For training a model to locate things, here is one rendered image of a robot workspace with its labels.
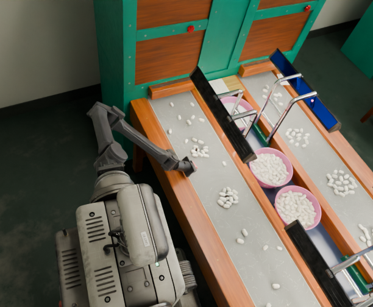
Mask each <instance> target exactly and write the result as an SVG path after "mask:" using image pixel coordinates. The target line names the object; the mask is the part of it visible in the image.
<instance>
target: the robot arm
mask: <svg viewBox="0 0 373 307"><path fill-rule="evenodd" d="M87 116H89V117H90V118H91V119H92V120H93V125H94V129H95V132H96V137H97V141H98V146H99V150H98V153H99V156H98V157H97V158H96V162H95V163H94V168H95V170H96V171H97V175H98V177H99V176H100V175H102V174H103V173H105V172H107V171H113V170H116V171H123V172H124V166H125V164H123V163H124V162H125V161H126V160H127V158H128V156H127V154H126V152H125V151H124V150H123V149H122V147H121V145H120V144H119V143H117V142H116V141H114V139H113V135H112V130H115V131H117V132H119V133H121V134H122V135H124V136H125V137H126V138H128V139H129V140H131V141H132V142H133V143H135V144H136V145H137V146H139V147H140V148H142V149H143V150H144V151H146V152H147V153H148V154H150V155H151V156H153V157H154V158H155V159H156V160H157V162H158V163H160V165H161V167H162V169H163V170H164V171H171V170H175V171H183V172H184V174H185V176H186V177H189V176H190V175H191V174H192V173H194V172H196V171H197V168H198V167H197V166H196V165H195V163H194V162H193V161H192V160H191V161H190V160H189V158H188V156H186V157H185V158H184V159H182V160H179V158H178V156H177V155H176V153H175V152H174V151H173V150H172V149H166V150H164V149H162V148H160V147H158V146H156V145H155V144H154V143H153V142H152V141H150V140H149V139H147V138H146V137H145V136H143V135H142V134H141V133H140V132H138V131H137V130H135V129H134V128H133V127H131V126H130V125H128V123H127V122H126V121H125V120H123V118H124V117H125V113H123V112H122V111H121V110H120V109H118V108H117V107H115V106H113V107H109V106H108V105H105V104H102V103H100V102H98V101H97V102H96V103H95V104H94V105H93V108H91V109H90V111H89V112H87ZM116 118H117V120H116ZM112 123H113V124H112ZM111 124H112V125H111Z"/></svg>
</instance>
